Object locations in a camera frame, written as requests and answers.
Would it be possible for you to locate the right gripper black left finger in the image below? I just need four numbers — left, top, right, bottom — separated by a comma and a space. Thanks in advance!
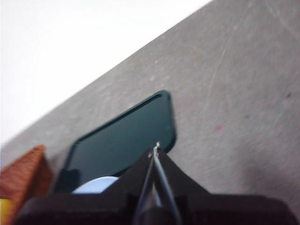
15, 148, 156, 225

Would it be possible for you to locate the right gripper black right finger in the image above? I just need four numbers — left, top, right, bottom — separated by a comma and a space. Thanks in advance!
153, 144, 299, 225

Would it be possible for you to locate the yellow lemon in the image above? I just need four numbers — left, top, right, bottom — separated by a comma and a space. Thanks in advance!
0, 198, 13, 225

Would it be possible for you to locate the pale blue plate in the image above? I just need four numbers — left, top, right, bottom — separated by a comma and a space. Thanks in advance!
71, 177, 120, 195

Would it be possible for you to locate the brown wicker basket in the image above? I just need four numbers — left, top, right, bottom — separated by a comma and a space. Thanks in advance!
0, 144, 53, 225

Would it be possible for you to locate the dark rectangular tray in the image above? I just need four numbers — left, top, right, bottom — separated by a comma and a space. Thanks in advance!
53, 90, 178, 194

